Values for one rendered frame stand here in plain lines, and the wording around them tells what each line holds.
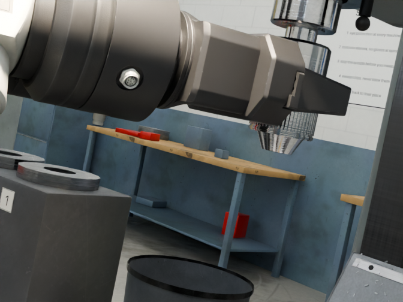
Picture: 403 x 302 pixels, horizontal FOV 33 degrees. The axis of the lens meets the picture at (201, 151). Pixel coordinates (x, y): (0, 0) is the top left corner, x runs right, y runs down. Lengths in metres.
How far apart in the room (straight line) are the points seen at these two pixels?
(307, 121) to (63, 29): 0.19
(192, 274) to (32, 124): 5.50
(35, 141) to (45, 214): 7.26
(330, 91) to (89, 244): 0.36
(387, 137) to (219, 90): 0.48
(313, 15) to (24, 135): 7.73
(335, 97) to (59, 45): 0.20
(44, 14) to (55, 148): 7.38
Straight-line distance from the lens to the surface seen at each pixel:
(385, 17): 0.74
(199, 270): 2.77
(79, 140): 7.90
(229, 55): 0.42
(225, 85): 0.42
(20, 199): 0.71
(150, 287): 2.36
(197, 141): 6.29
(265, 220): 6.06
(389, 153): 0.87
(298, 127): 0.47
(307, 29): 0.49
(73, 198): 0.70
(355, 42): 5.74
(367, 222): 0.88
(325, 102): 0.47
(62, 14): 0.39
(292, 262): 5.86
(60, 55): 0.38
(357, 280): 0.87
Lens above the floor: 1.21
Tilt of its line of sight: 3 degrees down
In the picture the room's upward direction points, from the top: 12 degrees clockwise
